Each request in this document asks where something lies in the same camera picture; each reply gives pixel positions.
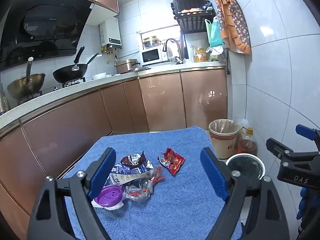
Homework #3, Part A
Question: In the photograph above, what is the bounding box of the teal plastic bag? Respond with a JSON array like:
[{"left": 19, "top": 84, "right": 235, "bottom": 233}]
[{"left": 210, "top": 16, "right": 224, "bottom": 48}]

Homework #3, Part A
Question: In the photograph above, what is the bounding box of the orange brown flowered apron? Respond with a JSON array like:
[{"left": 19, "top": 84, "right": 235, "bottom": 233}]
[{"left": 211, "top": 0, "right": 252, "bottom": 55}]

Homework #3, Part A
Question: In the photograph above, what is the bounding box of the black range hood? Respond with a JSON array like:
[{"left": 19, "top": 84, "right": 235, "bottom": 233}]
[{"left": 0, "top": 0, "right": 97, "bottom": 67}]

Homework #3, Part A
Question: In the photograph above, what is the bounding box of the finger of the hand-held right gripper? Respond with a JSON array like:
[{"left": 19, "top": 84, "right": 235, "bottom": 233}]
[
  {"left": 266, "top": 137, "right": 320, "bottom": 165},
  {"left": 295, "top": 124, "right": 320, "bottom": 142}
]

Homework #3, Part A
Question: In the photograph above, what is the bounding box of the steel pot lid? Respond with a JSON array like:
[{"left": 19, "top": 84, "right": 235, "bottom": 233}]
[{"left": 126, "top": 64, "right": 152, "bottom": 72}]

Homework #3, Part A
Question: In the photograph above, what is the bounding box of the glass pot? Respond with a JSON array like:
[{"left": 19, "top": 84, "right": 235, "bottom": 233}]
[{"left": 142, "top": 36, "right": 162, "bottom": 49}]

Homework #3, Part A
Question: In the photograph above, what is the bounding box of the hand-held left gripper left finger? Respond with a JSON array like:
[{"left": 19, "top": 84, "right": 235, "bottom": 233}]
[{"left": 27, "top": 147, "right": 117, "bottom": 240}]

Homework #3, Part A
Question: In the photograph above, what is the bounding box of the beige waste bin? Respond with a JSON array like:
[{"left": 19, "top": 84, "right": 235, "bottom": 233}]
[{"left": 209, "top": 119, "right": 241, "bottom": 160}]

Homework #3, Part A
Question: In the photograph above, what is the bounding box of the white plastic bag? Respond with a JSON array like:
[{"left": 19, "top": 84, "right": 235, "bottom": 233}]
[{"left": 206, "top": 45, "right": 226, "bottom": 62}]

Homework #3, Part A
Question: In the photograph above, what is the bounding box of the white water heater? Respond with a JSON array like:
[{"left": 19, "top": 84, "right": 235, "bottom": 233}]
[{"left": 99, "top": 17, "right": 122, "bottom": 49}]

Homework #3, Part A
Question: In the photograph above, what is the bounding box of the light green cutting board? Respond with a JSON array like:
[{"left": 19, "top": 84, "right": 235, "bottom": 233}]
[{"left": 204, "top": 19, "right": 213, "bottom": 48}]

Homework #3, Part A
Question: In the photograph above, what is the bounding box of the red snack wrapper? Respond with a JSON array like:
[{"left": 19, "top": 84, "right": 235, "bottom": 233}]
[{"left": 157, "top": 148, "right": 185, "bottom": 175}]

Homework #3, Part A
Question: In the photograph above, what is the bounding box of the person's right hand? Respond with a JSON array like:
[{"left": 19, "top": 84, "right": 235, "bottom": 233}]
[{"left": 296, "top": 186, "right": 310, "bottom": 222}]

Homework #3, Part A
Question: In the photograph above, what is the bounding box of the white microwave oven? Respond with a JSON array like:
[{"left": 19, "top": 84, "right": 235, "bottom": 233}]
[{"left": 139, "top": 46, "right": 168, "bottom": 65}]

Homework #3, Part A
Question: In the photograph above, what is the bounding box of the blue terry towel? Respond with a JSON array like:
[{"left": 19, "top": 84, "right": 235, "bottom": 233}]
[{"left": 62, "top": 126, "right": 243, "bottom": 240}]

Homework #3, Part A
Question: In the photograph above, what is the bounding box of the round white bucket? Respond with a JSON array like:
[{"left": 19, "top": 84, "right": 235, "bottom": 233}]
[{"left": 226, "top": 154, "right": 265, "bottom": 180}]

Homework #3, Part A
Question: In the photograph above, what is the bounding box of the crumpled white tissue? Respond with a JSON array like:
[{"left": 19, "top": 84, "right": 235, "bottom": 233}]
[{"left": 91, "top": 199, "right": 125, "bottom": 210}]

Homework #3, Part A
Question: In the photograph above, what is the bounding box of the clear red plastic wrapper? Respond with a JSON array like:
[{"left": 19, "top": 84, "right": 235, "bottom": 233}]
[{"left": 125, "top": 165, "right": 165, "bottom": 202}]

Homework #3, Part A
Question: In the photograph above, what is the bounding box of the purple plastic lid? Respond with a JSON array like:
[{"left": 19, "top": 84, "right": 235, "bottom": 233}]
[{"left": 94, "top": 184, "right": 124, "bottom": 208}]

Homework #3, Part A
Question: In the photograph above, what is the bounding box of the yellow bottle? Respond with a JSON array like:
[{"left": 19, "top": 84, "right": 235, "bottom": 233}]
[{"left": 194, "top": 46, "right": 208, "bottom": 62}]

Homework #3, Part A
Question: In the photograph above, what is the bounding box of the cooking oil bottle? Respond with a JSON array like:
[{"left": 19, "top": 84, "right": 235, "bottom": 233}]
[{"left": 236, "top": 126, "right": 258, "bottom": 157}]

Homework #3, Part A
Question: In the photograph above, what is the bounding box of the brown rice cooker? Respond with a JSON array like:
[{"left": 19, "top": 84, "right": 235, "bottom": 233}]
[{"left": 116, "top": 59, "right": 139, "bottom": 74}]

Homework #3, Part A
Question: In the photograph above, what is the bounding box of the black wok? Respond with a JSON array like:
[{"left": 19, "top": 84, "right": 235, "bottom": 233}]
[{"left": 52, "top": 46, "right": 88, "bottom": 83}]

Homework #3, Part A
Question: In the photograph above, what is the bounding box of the black dish rack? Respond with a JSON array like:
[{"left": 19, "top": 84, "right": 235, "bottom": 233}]
[{"left": 167, "top": 0, "right": 217, "bottom": 32}]

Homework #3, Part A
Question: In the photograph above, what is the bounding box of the brown snack wrapper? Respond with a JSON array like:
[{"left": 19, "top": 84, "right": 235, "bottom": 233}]
[{"left": 121, "top": 151, "right": 148, "bottom": 168}]

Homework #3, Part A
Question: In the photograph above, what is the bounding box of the steel kitchen faucet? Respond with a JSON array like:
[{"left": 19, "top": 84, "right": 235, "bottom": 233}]
[{"left": 162, "top": 38, "right": 184, "bottom": 64}]

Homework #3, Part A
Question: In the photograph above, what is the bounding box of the black cooking spatula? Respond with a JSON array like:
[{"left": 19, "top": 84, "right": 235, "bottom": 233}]
[{"left": 85, "top": 52, "right": 100, "bottom": 67}]

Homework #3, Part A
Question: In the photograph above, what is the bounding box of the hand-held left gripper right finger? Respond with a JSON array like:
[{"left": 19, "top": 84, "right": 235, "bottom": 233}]
[{"left": 200, "top": 147, "right": 290, "bottom": 240}]

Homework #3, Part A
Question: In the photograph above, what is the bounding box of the steel pot with handle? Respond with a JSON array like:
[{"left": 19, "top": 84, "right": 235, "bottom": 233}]
[{"left": 7, "top": 57, "right": 46, "bottom": 99}]

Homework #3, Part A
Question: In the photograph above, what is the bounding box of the gas stove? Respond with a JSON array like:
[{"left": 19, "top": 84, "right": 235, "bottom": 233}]
[{"left": 20, "top": 76, "right": 87, "bottom": 103}]

